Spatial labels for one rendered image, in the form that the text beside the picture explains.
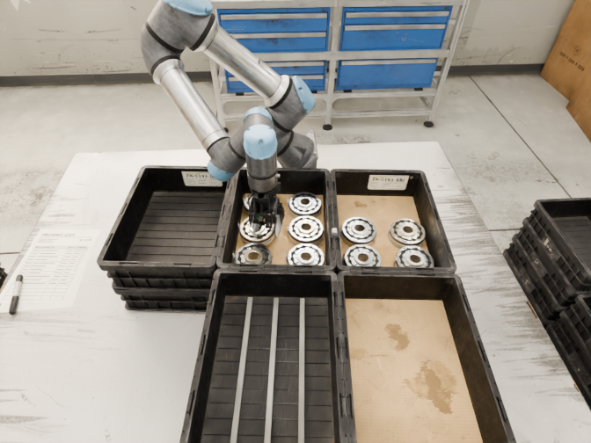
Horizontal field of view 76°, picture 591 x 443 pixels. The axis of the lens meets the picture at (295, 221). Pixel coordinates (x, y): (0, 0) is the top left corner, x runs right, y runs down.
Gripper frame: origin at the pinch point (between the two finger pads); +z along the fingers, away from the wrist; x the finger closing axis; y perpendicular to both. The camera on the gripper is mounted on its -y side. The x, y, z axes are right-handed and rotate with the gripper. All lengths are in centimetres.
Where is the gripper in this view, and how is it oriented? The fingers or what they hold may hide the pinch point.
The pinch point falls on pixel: (267, 229)
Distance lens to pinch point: 113.2
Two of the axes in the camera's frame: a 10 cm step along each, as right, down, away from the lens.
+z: -0.1, 6.9, 7.3
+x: 10.0, 0.7, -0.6
